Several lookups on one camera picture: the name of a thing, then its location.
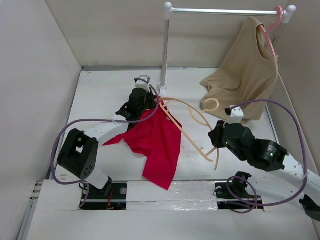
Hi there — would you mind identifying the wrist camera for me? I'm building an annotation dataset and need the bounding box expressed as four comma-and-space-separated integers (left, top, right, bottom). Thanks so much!
225, 107, 244, 125
134, 74, 150, 92

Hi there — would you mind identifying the beige plastic hanger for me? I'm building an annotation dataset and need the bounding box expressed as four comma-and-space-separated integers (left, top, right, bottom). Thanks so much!
157, 97, 220, 171

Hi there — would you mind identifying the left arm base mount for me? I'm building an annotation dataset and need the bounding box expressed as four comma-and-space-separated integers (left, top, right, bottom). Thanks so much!
79, 181, 128, 211

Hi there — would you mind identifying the pink plastic hanger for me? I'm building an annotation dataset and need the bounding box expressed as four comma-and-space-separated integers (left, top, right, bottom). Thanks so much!
256, 5, 284, 60

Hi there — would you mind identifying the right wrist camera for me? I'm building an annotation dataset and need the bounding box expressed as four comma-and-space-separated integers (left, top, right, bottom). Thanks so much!
225, 107, 244, 125

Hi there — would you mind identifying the white clothes rack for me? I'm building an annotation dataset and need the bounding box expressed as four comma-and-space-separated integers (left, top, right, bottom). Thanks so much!
157, 0, 297, 96

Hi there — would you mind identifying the red t shirt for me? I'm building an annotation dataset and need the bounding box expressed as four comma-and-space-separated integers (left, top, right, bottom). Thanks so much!
103, 107, 182, 190

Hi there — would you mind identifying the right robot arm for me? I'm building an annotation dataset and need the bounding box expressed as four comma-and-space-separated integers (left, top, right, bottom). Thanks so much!
208, 120, 320, 221

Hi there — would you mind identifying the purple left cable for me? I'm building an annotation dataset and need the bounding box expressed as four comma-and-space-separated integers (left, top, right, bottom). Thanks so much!
50, 77, 162, 210

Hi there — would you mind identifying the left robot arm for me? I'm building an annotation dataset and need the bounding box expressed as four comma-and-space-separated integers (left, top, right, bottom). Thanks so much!
57, 87, 156, 199

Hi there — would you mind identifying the beige t shirt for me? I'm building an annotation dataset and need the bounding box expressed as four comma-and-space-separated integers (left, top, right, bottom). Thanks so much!
200, 16, 279, 123

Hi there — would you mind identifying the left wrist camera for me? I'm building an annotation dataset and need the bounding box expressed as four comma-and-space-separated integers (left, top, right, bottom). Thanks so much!
134, 74, 150, 92

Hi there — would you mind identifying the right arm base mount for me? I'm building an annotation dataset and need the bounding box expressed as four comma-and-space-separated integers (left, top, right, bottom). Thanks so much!
214, 171, 265, 212

